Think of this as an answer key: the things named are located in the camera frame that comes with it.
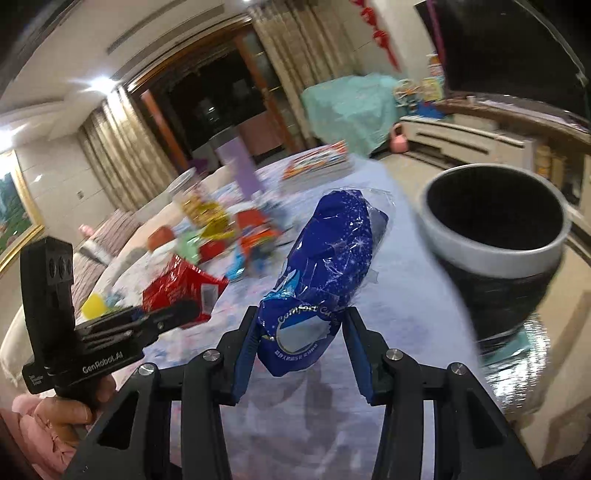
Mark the gold framed painting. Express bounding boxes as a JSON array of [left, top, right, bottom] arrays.
[[0, 150, 45, 273]]

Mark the red apple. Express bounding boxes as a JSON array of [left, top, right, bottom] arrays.
[[146, 225, 176, 252]]

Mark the beige patterned curtain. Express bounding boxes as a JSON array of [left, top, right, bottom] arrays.
[[247, 1, 361, 146], [77, 87, 177, 211]]

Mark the red snack bag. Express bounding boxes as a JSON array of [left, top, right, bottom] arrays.
[[142, 254, 229, 328]]

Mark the pink kettlebell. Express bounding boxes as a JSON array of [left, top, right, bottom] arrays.
[[390, 123, 409, 154]]

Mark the floral blue tablecloth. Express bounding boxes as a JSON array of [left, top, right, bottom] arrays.
[[87, 154, 484, 480]]

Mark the beige patterned curtain left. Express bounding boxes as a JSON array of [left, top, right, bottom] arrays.
[[77, 87, 177, 211]]

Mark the yellow snack wrapper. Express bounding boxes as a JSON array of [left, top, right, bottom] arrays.
[[80, 293, 109, 320]]

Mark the white black trash bin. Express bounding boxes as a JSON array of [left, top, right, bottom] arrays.
[[419, 164, 571, 353]]

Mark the striped cushion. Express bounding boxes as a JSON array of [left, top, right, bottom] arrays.
[[71, 210, 140, 312]]

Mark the teal cloth covered furniture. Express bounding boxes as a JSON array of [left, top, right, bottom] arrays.
[[301, 73, 400, 157]]

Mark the person's left hand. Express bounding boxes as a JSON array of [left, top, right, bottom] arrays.
[[35, 375, 116, 446]]

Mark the red hanging lantern decoration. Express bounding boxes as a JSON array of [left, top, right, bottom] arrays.
[[351, 0, 401, 72]]

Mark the purple water bottle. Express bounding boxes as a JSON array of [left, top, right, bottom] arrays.
[[215, 137, 263, 200]]

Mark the toy ferris wheel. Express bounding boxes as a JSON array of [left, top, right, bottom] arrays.
[[393, 78, 423, 114]]

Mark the white tv cabinet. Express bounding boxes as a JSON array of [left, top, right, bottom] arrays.
[[401, 99, 590, 234]]

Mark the stack of picture books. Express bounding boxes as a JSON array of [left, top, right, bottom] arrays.
[[280, 141, 355, 194]]

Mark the black flat television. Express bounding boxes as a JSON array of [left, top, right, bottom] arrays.
[[415, 1, 590, 122]]

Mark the silver foil floor mat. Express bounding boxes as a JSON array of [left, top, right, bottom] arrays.
[[481, 313, 551, 421]]

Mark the blue plastic wrapper bag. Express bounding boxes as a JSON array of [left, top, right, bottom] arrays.
[[256, 188, 394, 377]]

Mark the beige patterned curtain right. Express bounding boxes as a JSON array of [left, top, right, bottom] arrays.
[[247, 1, 361, 146]]

